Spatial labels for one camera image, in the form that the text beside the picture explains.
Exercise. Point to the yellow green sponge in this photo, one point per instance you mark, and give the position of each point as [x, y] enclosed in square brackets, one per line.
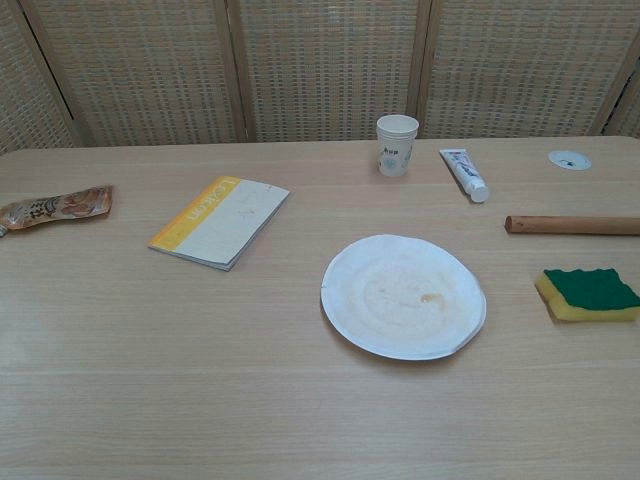
[590, 295]

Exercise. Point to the white paper plate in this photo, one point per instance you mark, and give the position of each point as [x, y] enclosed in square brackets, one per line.
[400, 280]

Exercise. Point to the yellow white notebook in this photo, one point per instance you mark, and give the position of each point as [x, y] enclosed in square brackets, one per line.
[225, 225]

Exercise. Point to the white paper cup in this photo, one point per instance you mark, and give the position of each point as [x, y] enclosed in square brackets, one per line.
[396, 147]

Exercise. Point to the white toothpaste tube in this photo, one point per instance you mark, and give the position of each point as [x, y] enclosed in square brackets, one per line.
[462, 172]

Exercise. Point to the woven folding screen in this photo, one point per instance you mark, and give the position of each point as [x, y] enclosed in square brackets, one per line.
[320, 65]

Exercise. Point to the wooden rolling pin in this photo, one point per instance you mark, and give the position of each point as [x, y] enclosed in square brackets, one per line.
[575, 224]

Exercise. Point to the white round table grommet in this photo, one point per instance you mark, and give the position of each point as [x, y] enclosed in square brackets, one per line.
[569, 159]

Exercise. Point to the brown snack pouch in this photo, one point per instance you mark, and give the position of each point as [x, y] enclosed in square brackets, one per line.
[55, 207]

